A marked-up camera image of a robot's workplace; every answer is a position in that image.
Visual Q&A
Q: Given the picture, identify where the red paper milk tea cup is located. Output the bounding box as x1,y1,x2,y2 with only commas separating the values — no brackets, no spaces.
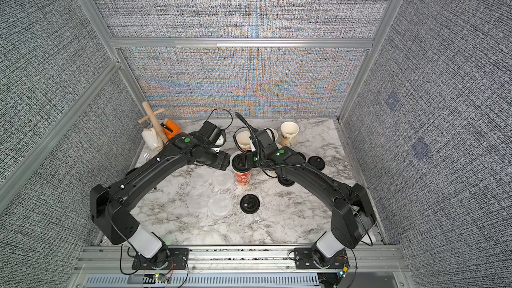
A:
235,170,251,187

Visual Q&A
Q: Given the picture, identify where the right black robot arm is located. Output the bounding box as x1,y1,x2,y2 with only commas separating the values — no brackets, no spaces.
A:
231,146,377,260

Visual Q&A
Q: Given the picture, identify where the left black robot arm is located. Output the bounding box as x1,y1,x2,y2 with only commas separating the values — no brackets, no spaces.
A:
90,133,231,259

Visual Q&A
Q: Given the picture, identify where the white leak-proof paper disc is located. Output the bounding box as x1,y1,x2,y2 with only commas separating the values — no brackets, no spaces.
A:
189,166,215,187
211,171,235,189
187,186,213,211
207,194,233,218

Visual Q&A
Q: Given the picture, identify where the cream paper cup front right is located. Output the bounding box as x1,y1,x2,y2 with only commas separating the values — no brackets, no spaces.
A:
265,165,277,178

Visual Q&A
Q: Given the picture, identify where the cream paper cup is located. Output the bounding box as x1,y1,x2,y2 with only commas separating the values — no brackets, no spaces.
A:
280,121,300,147
265,165,277,178
266,128,279,143

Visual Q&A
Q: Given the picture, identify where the cream paper cup back middle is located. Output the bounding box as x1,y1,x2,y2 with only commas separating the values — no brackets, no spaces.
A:
266,128,279,143

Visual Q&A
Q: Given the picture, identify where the black cup lid back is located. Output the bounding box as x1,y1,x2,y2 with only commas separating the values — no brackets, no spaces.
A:
296,151,307,161

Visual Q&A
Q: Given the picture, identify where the black cup lid middle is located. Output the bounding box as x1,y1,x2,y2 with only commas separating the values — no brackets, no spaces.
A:
277,176,295,187

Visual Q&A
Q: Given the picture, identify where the red white paper cup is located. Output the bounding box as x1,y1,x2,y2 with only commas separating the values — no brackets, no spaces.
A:
235,131,253,151

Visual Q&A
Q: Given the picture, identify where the cream paper cup back right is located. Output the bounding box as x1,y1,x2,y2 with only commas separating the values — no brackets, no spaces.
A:
280,121,300,147

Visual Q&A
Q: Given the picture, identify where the black cup lid front left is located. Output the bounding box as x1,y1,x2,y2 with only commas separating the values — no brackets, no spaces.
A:
239,194,261,215

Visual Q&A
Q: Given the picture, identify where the black cup lid far right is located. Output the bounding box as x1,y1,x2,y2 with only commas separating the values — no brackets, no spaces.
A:
307,156,325,171

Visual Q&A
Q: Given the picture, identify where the orange mug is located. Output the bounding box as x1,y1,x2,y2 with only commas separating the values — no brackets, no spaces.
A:
161,119,182,139

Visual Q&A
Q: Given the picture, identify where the white mug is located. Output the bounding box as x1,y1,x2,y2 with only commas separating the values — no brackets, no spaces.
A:
141,128,163,151

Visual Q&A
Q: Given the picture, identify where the wooden mug tree stand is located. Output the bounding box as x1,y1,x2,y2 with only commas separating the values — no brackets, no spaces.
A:
138,101,169,147

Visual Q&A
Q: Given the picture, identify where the black mug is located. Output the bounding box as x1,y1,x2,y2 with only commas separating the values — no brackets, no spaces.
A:
125,167,138,177

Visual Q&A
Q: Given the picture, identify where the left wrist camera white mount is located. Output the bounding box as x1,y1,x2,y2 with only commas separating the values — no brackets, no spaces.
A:
197,120,227,152

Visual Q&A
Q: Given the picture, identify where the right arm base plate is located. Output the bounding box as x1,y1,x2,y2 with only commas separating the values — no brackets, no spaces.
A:
290,247,350,271

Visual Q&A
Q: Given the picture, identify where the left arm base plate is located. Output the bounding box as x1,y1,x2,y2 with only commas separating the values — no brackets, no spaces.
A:
131,248,190,271

